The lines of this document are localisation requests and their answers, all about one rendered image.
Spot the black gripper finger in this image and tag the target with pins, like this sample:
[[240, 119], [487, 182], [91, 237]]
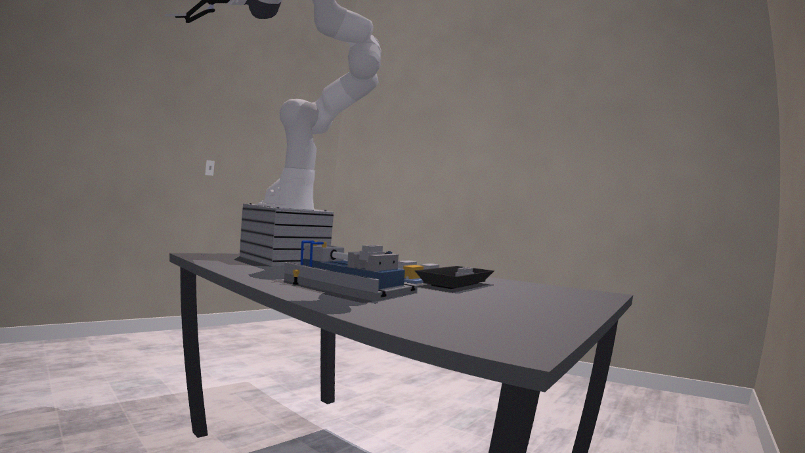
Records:
[[194, 9]]

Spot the orange-yellow rectangular block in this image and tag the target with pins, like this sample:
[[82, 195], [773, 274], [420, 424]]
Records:
[[410, 271]]

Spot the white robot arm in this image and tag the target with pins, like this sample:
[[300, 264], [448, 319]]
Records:
[[294, 188]]

